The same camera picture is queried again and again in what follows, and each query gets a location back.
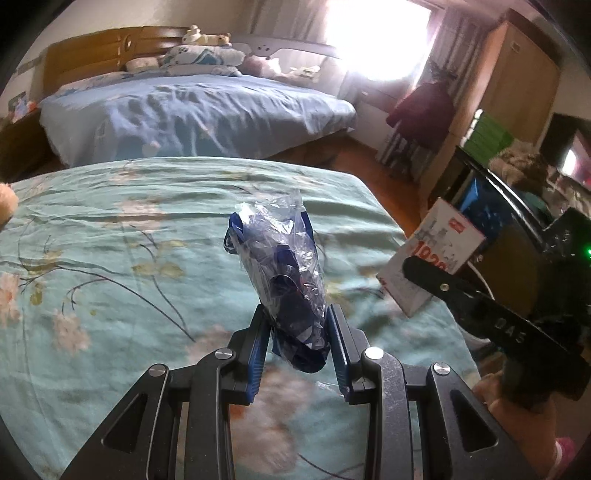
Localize red and white carton box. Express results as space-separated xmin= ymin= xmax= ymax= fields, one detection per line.
xmin=377 ymin=199 xmax=486 ymax=317

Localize grey crib rail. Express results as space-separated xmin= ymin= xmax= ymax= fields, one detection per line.
xmin=231 ymin=34 xmax=346 ymax=97

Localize photo frame on nightstand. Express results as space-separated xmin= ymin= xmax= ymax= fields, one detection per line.
xmin=8 ymin=92 xmax=29 ymax=123

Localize white blue patterned pillow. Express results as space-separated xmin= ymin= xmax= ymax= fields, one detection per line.
xmin=160 ymin=45 xmax=245 ymax=76

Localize wooden headboard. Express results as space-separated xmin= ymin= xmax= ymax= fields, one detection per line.
xmin=41 ymin=26 xmax=186 ymax=98

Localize dark red hanging jacket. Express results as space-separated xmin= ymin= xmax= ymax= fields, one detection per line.
xmin=386 ymin=81 xmax=456 ymax=151

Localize white pink pillow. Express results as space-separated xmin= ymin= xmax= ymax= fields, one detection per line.
xmin=125 ymin=57 xmax=160 ymax=73

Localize black monitor screen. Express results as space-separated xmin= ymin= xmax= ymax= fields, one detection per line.
xmin=540 ymin=113 xmax=590 ymax=189

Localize green storage boxes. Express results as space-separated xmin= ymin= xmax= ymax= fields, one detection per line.
xmin=460 ymin=109 xmax=514 ymax=166

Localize dark wooden nightstand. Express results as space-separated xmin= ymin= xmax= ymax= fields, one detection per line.
xmin=0 ymin=109 xmax=64 ymax=183

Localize blue bed sheet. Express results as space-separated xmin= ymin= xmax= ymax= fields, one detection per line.
xmin=40 ymin=74 xmax=356 ymax=167

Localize person's right hand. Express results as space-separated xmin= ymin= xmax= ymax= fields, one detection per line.
xmin=473 ymin=372 xmax=576 ymax=479

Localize small plush toy on pillows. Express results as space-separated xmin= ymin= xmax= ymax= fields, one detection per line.
xmin=181 ymin=25 xmax=231 ymax=47

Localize green floral bedspread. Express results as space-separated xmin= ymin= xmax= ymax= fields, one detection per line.
xmin=1 ymin=158 xmax=479 ymax=479

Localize wooden wardrobe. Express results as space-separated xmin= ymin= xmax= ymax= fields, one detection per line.
xmin=450 ymin=9 xmax=561 ymax=144

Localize cream teddy bear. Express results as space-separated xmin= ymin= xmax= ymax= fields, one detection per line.
xmin=0 ymin=183 xmax=19 ymax=226

